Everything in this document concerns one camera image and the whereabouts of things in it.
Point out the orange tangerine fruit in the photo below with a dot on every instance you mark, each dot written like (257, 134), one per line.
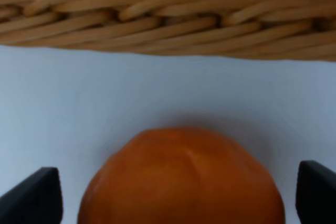
(182, 175)

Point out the orange wicker basket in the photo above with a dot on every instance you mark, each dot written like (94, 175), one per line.
(245, 29)

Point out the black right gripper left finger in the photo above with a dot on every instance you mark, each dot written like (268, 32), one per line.
(37, 199)

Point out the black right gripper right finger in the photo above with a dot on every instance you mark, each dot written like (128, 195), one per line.
(315, 193)

